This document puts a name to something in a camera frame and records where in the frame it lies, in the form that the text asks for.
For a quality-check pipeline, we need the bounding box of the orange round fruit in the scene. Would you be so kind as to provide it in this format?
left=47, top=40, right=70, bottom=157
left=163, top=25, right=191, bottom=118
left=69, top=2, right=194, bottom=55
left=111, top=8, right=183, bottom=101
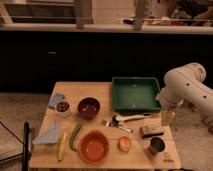
left=118, top=136, right=132, bottom=152

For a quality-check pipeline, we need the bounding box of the metal spoon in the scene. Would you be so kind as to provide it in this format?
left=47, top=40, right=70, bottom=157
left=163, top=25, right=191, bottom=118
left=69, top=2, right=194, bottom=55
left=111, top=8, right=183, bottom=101
left=103, top=120, right=133, bottom=133

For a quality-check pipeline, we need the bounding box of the small white bowl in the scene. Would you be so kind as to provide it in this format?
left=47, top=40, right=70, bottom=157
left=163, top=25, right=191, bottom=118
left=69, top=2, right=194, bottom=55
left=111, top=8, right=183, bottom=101
left=55, top=100, right=71, bottom=117

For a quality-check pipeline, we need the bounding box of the orange bowl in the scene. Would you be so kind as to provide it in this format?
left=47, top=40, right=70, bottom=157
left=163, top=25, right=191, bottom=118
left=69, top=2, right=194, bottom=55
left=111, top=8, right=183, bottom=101
left=78, top=130, right=109, bottom=165

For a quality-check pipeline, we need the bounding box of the green chili pepper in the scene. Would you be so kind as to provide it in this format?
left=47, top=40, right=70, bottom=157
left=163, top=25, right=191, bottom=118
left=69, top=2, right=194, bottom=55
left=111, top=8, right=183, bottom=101
left=69, top=123, right=82, bottom=152

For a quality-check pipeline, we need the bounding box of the blue sponge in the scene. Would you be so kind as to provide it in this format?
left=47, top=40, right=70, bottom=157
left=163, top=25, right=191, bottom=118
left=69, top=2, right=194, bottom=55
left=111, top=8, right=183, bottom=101
left=48, top=93, right=64, bottom=109

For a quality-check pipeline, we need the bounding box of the light blue cloth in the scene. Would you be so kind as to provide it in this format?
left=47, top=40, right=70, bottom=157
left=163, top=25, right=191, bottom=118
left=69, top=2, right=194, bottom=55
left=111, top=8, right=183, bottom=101
left=32, top=122, right=60, bottom=145

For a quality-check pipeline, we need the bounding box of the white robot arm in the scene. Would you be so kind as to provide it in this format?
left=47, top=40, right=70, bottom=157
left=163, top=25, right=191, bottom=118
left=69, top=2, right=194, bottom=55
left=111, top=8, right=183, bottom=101
left=156, top=63, right=213, bottom=134

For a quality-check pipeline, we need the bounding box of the dark metal cup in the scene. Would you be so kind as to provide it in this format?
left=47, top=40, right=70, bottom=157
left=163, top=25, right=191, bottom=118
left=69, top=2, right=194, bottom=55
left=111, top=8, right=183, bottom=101
left=148, top=137, right=165, bottom=155

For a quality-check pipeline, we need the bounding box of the yellow corn cob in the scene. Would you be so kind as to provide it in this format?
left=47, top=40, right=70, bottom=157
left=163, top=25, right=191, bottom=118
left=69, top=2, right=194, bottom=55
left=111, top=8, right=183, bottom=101
left=57, top=132, right=68, bottom=161

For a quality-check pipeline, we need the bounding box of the black pole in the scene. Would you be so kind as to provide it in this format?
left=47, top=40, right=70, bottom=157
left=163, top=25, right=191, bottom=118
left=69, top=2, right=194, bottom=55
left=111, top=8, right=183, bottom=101
left=22, top=122, right=30, bottom=171

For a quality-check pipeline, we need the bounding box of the green plastic tray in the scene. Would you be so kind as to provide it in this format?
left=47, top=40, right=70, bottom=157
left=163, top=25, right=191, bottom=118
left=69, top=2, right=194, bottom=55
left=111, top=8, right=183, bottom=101
left=112, top=77, right=161, bottom=112

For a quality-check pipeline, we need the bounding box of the wooden board eraser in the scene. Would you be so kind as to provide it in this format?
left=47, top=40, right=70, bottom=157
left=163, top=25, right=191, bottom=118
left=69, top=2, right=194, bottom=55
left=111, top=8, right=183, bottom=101
left=140, top=125, right=164, bottom=138

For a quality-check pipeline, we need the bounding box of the white spoon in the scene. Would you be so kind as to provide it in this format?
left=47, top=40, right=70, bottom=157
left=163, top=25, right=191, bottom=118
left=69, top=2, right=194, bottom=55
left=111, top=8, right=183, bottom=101
left=115, top=114, right=151, bottom=122

